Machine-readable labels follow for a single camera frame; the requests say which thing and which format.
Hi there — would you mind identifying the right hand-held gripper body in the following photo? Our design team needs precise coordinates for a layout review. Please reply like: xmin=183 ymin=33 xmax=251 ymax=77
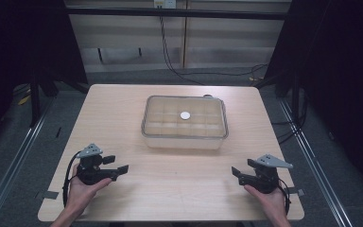
xmin=237 ymin=153 xmax=294 ymax=195

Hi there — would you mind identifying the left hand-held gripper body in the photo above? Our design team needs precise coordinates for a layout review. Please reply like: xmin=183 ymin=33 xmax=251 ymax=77
xmin=76 ymin=143 xmax=120 ymax=186

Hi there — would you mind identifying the clear plastic storage box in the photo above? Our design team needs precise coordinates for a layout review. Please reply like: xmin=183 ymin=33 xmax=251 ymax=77
xmin=141 ymin=95 xmax=230 ymax=150

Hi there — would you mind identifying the clear box lid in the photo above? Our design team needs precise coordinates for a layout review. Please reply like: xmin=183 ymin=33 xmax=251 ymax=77
xmin=141 ymin=95 xmax=230 ymax=140

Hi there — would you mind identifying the person's right hand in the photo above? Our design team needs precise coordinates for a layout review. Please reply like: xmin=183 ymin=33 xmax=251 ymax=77
xmin=244 ymin=183 xmax=289 ymax=220

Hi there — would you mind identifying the person's left hand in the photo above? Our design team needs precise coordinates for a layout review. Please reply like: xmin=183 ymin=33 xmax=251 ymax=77
xmin=65 ymin=164 xmax=112 ymax=218

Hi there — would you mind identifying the grey tape strip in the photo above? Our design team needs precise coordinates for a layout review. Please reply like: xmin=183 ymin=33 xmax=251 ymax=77
xmin=284 ymin=186 xmax=306 ymax=197
xmin=35 ymin=190 xmax=60 ymax=201

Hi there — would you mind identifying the black stand leg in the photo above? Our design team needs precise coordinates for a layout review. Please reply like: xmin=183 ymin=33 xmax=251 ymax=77
xmin=29 ymin=75 xmax=42 ymax=128

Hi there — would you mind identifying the black curtain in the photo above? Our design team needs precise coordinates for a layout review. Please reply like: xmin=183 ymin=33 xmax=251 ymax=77
xmin=258 ymin=0 xmax=363 ymax=200
xmin=0 ymin=0 xmax=89 ymax=149

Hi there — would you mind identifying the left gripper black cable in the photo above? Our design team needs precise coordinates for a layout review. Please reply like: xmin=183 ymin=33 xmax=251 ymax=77
xmin=61 ymin=150 xmax=82 ymax=208

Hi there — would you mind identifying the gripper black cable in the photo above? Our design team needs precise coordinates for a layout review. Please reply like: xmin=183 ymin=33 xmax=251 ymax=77
xmin=61 ymin=150 xmax=82 ymax=208
xmin=277 ymin=178 xmax=291 ymax=216

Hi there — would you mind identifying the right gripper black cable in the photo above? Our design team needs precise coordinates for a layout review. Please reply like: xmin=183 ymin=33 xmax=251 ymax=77
xmin=277 ymin=178 xmax=291 ymax=216

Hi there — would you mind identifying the metal floor rail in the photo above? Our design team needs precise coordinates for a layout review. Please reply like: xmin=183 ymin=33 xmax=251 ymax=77
xmin=278 ymin=97 xmax=354 ymax=227
xmin=0 ymin=97 xmax=55 ymax=227

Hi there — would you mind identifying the black floor cable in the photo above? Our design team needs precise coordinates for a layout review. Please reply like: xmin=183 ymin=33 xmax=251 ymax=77
xmin=159 ymin=15 xmax=269 ymax=86

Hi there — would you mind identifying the black horizontal rail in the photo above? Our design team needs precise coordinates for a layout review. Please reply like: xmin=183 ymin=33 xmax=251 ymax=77
xmin=65 ymin=7 xmax=287 ymax=21

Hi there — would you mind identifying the white wall socket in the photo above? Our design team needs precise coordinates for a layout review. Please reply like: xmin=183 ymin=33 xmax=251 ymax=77
xmin=152 ymin=0 xmax=178 ymax=9

